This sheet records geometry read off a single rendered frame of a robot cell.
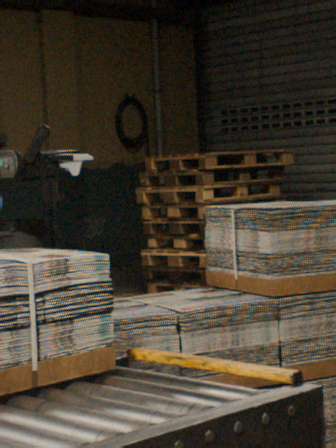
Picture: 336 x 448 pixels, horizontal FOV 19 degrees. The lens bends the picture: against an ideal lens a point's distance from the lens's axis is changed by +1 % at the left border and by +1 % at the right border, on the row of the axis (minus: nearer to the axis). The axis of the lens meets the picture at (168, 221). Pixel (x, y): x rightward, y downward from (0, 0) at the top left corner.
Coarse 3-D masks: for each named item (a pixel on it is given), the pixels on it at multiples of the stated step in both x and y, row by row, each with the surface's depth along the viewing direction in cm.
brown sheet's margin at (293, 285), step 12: (216, 276) 292; (228, 276) 285; (240, 276) 279; (312, 276) 269; (324, 276) 271; (240, 288) 279; (252, 288) 273; (264, 288) 267; (276, 288) 265; (288, 288) 266; (300, 288) 268; (312, 288) 269; (324, 288) 271
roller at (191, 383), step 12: (108, 372) 198; (120, 372) 196; (132, 372) 194; (144, 372) 193; (156, 372) 191; (168, 384) 186; (180, 384) 184; (192, 384) 182; (204, 384) 181; (216, 384) 179; (228, 396) 175; (240, 396) 173
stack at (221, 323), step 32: (224, 288) 294; (128, 320) 246; (160, 320) 250; (192, 320) 254; (224, 320) 258; (256, 320) 262; (288, 320) 267; (320, 320) 272; (192, 352) 255; (224, 352) 258; (256, 352) 263; (288, 352) 267; (320, 352) 271; (288, 384) 269; (320, 384) 271
